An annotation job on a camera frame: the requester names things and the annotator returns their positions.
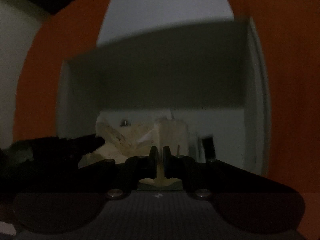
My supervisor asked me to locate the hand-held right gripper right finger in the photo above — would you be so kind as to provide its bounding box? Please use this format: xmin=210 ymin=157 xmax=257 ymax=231
xmin=162 ymin=146 xmax=298 ymax=201

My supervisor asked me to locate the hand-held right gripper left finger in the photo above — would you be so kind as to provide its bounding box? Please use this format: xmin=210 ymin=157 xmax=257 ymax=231
xmin=24 ymin=146 xmax=159 ymax=201

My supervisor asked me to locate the orange desktop cloth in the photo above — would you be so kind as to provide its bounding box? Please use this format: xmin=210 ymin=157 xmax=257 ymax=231
xmin=12 ymin=0 xmax=320 ymax=240

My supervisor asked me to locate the beige tissue pack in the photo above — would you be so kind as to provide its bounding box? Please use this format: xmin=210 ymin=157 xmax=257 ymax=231
xmin=78 ymin=116 xmax=190 ymax=191

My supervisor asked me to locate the white storage box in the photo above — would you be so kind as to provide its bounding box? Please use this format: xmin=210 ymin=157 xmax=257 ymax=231
xmin=57 ymin=0 xmax=272 ymax=192

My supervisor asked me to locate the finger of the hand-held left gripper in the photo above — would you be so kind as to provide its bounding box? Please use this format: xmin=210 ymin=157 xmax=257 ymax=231
xmin=71 ymin=134 xmax=106 ymax=159

